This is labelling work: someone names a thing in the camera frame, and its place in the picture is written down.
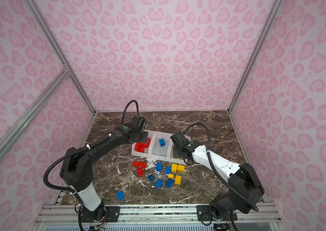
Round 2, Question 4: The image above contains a long red brick slanted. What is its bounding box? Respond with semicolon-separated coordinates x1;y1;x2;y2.
144;138;151;148

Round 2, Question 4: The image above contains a long yellow brick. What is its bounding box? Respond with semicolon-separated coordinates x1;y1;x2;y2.
175;175;182;185

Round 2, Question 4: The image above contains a blue studded brick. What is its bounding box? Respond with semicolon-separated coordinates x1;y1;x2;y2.
165;179;174;189

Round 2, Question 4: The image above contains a small blue brick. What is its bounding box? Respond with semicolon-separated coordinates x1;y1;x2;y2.
148;175;155;182

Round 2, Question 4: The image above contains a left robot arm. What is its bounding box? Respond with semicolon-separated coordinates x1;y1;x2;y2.
60;115;148;215

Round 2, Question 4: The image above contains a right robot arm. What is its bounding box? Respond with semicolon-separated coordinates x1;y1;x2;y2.
170;131;264;220

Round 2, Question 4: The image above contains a white right bin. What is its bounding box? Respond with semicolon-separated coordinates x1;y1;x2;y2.
169;131;190;165

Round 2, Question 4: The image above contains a white bin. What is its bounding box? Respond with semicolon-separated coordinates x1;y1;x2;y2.
131;131;156;158
169;131;190;165
152;131;172;162

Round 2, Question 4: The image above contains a yellow brick rear left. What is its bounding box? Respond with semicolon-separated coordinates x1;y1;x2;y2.
171;164;178;173

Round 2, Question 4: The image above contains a yellow brick rear right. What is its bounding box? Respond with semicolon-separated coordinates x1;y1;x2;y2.
176;165;185;173

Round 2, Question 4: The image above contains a white middle bin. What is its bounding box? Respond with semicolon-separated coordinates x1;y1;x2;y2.
152;131;172;162

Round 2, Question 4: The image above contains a white left bin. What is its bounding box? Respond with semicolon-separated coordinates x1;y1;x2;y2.
131;131;156;158

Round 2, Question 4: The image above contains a blue brick beside yellow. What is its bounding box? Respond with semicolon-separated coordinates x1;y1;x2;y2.
165;166;172;174

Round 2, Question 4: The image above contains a blue brick rear tall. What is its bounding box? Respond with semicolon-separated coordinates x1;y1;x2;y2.
156;163;162;172

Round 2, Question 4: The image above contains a red square brick rear left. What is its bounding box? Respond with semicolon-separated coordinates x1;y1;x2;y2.
132;161;140;167

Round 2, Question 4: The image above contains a red square brick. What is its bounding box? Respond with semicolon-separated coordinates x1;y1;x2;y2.
132;161;140;167
139;161;147;169

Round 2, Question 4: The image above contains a red square brick rear right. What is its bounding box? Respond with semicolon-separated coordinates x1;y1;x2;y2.
139;161;147;169

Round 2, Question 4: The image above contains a lone blue brick front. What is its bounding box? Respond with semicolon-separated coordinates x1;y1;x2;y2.
116;191;125;201

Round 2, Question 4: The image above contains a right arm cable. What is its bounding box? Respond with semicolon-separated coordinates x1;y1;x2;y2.
183;123;259;212

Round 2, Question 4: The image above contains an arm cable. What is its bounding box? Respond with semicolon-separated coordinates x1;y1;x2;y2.
43;100;141;193
183;123;259;212

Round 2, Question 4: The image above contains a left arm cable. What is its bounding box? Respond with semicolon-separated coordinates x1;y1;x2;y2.
43;100;141;193

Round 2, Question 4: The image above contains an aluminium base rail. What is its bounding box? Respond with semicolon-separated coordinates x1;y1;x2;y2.
31;203;285;231

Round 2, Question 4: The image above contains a diagonal aluminium frame bar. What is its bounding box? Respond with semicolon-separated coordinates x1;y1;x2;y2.
0;68;69;161

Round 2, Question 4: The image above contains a left corner frame post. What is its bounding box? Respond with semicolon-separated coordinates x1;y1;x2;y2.
23;0;97;115

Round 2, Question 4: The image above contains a corner frame post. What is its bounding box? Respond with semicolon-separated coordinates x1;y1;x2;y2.
227;0;285;114
23;0;97;115

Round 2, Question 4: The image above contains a right corner frame post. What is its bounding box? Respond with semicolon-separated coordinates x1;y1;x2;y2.
227;0;285;114

